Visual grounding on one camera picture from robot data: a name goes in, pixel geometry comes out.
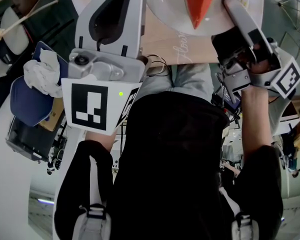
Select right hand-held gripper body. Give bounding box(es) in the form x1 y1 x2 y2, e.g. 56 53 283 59
210 26 300 105

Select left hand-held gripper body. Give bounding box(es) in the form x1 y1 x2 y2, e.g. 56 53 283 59
60 47 146 136

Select white round plate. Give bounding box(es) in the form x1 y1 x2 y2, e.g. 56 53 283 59
142 0 265 38

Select red watermelon slice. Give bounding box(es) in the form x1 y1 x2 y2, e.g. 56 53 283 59
182 0 219 30

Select person's right forearm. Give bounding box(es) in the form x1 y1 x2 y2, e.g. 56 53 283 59
240 84 275 163

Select person's left forearm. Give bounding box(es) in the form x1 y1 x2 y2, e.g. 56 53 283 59
85 129 119 152

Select person's right hand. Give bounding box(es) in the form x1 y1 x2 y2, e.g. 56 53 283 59
249 57 270 74

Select tan wooden table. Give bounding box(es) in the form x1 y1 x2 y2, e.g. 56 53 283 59
64 0 241 66

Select brown cardboard box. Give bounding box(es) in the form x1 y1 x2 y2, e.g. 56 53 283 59
38 97 66 132

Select crumpled white cloth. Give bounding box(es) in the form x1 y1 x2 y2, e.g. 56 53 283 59
23 49 64 99

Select pale wooden stick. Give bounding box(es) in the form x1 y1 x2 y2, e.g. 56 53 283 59
1 0 59 36

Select navy blue cap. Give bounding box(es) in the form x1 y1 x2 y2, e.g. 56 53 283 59
9 74 55 128

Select black electronic device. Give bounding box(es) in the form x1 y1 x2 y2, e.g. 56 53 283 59
210 85 243 117

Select black equipment case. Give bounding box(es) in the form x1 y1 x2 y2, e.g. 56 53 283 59
5 115 58 163

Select white seat cushion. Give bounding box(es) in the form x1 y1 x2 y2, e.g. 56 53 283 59
0 6 30 57

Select person's grey trousers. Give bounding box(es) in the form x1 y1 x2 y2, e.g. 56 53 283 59
139 63 215 98

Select person's black shirt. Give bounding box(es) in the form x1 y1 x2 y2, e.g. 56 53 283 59
53 90 284 240

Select black cable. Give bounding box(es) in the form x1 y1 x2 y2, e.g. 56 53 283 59
146 54 171 78

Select wire frame rack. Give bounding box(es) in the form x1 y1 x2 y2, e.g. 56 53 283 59
276 0 300 34

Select grey shoulder strap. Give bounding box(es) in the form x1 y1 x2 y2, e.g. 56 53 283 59
71 155 113 240
218 185 260 240

